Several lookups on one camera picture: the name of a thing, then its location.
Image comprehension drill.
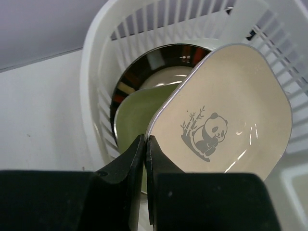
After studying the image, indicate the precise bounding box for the round black rimmed plate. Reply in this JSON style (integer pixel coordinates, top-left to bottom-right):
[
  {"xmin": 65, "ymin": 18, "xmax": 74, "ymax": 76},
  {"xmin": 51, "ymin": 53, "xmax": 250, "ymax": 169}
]
[{"xmin": 110, "ymin": 43, "xmax": 211, "ymax": 141}]

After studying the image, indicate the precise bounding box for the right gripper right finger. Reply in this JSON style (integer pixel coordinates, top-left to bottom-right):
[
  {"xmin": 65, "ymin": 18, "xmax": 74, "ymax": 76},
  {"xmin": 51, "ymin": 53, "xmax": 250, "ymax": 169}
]
[{"xmin": 145, "ymin": 136, "xmax": 281, "ymax": 231}]

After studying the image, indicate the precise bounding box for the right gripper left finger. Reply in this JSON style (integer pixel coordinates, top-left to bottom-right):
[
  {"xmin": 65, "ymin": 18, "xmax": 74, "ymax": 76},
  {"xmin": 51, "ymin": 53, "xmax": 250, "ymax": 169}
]
[{"xmin": 0, "ymin": 135, "xmax": 144, "ymax": 231}]

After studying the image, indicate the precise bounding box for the white plastic basket bin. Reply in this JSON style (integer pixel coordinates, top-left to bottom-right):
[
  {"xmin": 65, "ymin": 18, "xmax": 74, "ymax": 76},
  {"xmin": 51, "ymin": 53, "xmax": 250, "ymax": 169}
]
[{"xmin": 80, "ymin": 0, "xmax": 308, "ymax": 191}]

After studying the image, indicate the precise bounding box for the green square plate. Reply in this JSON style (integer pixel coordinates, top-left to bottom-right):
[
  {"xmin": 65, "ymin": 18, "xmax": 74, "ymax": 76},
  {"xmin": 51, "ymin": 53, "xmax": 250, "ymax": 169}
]
[{"xmin": 114, "ymin": 83, "xmax": 185, "ymax": 194}]

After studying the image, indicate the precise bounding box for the cream panda square plate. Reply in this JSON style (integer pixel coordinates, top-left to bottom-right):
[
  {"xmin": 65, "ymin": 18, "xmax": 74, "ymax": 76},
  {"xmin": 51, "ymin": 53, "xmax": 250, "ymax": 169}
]
[{"xmin": 146, "ymin": 44, "xmax": 293, "ymax": 180}]

